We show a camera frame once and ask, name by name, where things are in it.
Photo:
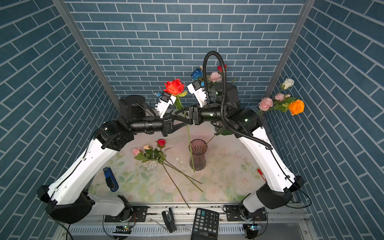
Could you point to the black calculator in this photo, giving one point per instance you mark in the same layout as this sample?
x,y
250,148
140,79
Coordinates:
x,y
206,225

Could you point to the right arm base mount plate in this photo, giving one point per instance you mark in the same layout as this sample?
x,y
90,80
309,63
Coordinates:
x,y
235,213

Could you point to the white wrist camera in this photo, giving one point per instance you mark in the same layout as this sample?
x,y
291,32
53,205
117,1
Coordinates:
x,y
164,101
196,89

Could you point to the white rose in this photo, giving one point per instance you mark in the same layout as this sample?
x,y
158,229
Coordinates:
x,y
220,130
288,83

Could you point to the red white marker pen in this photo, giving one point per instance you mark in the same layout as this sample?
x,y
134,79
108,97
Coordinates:
x,y
261,174

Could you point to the blue stapler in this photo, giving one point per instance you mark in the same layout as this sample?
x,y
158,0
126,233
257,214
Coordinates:
x,y
110,179

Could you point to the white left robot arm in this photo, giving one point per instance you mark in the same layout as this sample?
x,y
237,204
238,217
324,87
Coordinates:
x,y
68,198

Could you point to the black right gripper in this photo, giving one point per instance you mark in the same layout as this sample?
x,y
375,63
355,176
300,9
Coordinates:
x,y
198,117

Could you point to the aluminium front rail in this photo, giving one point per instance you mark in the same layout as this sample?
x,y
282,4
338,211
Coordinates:
x,y
184,215

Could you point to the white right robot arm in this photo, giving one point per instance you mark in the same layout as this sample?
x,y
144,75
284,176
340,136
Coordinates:
x,y
245,124

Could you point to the large pink rose spray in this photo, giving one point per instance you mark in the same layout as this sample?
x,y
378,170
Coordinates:
x,y
214,78

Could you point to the red rose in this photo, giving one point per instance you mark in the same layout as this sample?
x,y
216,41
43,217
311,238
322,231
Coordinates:
x,y
177,89

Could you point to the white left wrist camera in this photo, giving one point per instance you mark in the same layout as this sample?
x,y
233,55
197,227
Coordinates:
x,y
164,101

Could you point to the small red rose stem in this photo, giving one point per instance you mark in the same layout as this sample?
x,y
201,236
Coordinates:
x,y
220,69

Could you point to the pink rose stem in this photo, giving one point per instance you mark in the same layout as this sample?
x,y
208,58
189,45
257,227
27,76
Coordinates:
x,y
278,103

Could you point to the bunch of roses on table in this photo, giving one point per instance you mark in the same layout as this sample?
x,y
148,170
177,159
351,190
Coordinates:
x,y
157,155

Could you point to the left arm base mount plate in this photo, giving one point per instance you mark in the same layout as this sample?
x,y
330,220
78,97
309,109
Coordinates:
x,y
135,214

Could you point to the orange rose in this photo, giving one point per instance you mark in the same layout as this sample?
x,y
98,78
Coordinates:
x,y
292,105

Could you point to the blue rose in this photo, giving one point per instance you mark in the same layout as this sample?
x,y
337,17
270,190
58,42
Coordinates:
x,y
198,73

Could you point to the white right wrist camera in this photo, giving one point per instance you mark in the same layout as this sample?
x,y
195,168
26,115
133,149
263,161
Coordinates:
x,y
196,89

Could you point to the black stapler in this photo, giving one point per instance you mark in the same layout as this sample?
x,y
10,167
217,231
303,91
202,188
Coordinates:
x,y
169,220

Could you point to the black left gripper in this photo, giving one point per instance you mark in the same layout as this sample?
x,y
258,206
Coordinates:
x,y
167,126

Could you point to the dark smoky glass vase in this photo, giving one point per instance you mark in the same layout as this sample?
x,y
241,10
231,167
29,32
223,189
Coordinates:
x,y
198,148

